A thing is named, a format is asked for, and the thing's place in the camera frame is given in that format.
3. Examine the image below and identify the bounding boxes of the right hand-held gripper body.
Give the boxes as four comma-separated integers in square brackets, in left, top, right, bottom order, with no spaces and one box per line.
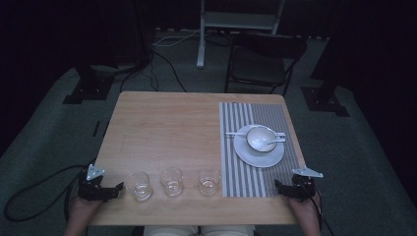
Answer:
[290,166,325,202]

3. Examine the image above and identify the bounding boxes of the black floor cable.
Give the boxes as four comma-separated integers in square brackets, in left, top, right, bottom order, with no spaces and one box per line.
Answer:
[119,48,189,94]

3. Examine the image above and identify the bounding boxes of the white round plate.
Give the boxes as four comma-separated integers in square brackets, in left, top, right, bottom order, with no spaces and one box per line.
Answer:
[233,124,285,169]

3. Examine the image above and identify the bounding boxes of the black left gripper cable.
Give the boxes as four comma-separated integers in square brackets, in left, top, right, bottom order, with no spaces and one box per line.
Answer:
[3,158,97,223]

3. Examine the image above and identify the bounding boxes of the grey striped placemat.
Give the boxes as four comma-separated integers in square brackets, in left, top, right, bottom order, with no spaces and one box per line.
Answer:
[218,101,305,199]

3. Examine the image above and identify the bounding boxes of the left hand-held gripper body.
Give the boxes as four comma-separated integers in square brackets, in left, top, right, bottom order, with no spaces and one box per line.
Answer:
[77,163,111,202]

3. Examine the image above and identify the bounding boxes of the white bowl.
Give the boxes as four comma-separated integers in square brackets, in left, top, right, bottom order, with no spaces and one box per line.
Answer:
[245,126,279,153]

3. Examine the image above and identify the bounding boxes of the black folding chair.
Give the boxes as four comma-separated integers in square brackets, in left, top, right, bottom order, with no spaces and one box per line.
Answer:
[223,32,308,98]

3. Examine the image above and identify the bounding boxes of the person's right hand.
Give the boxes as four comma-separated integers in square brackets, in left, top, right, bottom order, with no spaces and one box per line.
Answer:
[287,193,322,227]

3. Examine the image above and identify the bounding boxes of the black stand base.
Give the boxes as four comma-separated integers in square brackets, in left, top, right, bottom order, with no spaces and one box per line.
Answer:
[62,63,116,106]
[300,83,350,118]

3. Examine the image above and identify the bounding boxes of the white ceramic spoon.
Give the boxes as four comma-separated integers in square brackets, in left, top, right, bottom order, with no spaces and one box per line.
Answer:
[259,138,287,148]

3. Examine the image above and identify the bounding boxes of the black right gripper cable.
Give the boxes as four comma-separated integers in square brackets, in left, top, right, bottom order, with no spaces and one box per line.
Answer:
[299,181,337,236]

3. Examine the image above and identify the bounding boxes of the clear drinking glass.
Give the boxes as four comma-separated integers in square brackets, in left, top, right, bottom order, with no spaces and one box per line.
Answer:
[198,168,221,197]
[159,166,184,198]
[125,170,154,202]

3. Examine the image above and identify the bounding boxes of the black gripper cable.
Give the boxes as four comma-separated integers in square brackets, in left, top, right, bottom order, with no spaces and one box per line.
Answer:
[3,158,97,223]
[299,181,337,236]

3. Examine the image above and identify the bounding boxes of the person's left hand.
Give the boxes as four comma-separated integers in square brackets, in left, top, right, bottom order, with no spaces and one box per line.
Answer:
[69,196,103,228]

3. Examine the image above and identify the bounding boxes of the person's light trousers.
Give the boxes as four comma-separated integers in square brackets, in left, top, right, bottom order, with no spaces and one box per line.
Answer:
[143,224,256,236]

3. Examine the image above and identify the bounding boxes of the white metal stand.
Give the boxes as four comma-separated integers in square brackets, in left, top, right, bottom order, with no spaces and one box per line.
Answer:
[196,0,286,69]

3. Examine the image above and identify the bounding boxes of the white floor cable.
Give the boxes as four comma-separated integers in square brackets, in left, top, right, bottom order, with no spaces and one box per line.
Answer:
[151,29,214,47]

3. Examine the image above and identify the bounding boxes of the white chopstick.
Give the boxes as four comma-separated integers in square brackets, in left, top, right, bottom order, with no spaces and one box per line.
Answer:
[225,131,287,136]
[226,133,287,138]

